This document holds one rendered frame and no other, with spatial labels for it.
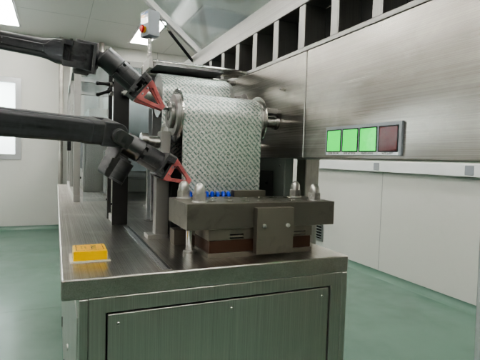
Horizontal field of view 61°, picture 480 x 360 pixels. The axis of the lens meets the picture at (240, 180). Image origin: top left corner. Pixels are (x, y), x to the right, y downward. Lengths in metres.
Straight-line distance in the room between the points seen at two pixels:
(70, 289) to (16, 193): 5.86
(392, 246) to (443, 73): 3.47
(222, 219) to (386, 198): 3.40
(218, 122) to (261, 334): 0.56
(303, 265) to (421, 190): 3.02
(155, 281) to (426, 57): 0.68
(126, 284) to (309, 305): 0.44
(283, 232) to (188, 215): 0.24
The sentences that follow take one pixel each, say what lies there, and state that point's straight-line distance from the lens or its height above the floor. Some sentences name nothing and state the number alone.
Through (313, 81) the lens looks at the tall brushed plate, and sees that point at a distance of 1.14.
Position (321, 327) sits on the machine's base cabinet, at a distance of 1.08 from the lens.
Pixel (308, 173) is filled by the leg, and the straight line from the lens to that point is 1.44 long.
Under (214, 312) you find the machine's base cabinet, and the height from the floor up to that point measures 0.80.
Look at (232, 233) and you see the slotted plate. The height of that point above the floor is 0.96.
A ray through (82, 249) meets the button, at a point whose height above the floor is 0.92.
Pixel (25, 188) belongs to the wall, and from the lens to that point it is 6.65.
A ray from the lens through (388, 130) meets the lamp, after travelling 0.90.
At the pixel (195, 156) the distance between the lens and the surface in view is 1.11.
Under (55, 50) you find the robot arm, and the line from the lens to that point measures 1.17.
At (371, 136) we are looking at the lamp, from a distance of 0.93.
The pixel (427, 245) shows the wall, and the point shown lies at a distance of 3.94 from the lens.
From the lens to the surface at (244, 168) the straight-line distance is 1.17.
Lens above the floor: 1.13
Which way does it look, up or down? 3 degrees down
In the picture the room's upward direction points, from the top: 2 degrees clockwise
